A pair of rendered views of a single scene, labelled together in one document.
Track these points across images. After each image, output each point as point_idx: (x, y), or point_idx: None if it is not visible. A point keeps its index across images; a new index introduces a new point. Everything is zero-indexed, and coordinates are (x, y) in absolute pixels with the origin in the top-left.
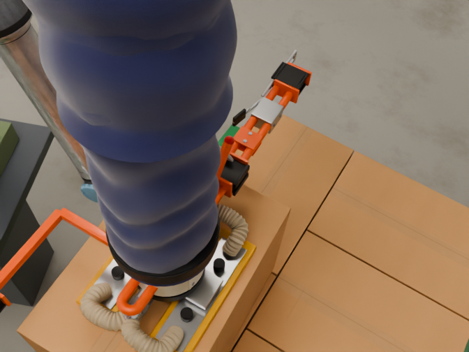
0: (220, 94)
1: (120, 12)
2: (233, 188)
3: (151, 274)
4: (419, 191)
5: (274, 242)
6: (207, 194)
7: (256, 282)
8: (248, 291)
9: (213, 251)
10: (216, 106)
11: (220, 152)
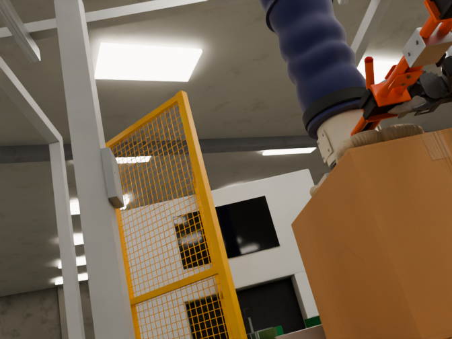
0: (266, 2)
1: None
2: (364, 109)
3: None
4: None
5: (342, 184)
6: (288, 60)
7: (345, 235)
8: (329, 214)
9: (305, 118)
10: (266, 7)
11: (288, 37)
